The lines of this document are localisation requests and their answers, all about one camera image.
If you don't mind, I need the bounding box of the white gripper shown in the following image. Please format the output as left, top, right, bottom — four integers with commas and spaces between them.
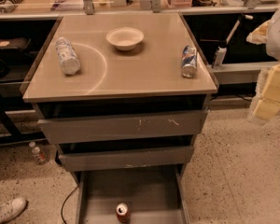
246, 20, 280, 125

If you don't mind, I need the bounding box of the red coke can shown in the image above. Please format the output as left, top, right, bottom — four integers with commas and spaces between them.
116, 203, 130, 223

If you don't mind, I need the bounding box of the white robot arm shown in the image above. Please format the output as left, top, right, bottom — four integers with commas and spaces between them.
246, 8, 280, 125

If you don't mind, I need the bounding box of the blue pepsi can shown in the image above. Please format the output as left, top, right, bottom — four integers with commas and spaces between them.
181, 46, 197, 78

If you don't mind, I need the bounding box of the grey top drawer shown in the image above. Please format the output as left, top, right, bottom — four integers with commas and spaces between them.
38, 110, 207, 144

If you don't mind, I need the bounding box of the grey drawer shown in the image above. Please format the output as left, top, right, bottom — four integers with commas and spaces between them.
38, 110, 207, 144
76, 165, 189, 224
59, 146, 194, 172

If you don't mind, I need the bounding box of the grey drawer cabinet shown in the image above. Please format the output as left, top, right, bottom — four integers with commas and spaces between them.
19, 12, 219, 224

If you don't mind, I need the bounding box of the grey bottom drawer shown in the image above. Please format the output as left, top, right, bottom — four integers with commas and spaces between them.
76, 165, 189, 224

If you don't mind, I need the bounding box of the grey middle drawer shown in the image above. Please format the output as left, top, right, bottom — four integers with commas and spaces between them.
59, 146, 194, 172

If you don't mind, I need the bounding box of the white paper bowl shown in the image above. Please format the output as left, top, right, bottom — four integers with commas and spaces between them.
106, 27, 144, 51

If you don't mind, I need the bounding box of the clear plastic water bottle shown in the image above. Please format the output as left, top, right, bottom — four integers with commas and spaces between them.
55, 37, 80, 76

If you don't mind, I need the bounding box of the small bottle on floor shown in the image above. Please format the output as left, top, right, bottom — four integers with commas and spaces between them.
29, 142, 47, 164

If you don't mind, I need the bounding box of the white sneaker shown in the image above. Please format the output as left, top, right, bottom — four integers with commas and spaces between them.
0, 197, 27, 224

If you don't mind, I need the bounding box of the black cable on floor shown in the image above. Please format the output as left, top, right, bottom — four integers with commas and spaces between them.
60, 185, 80, 224

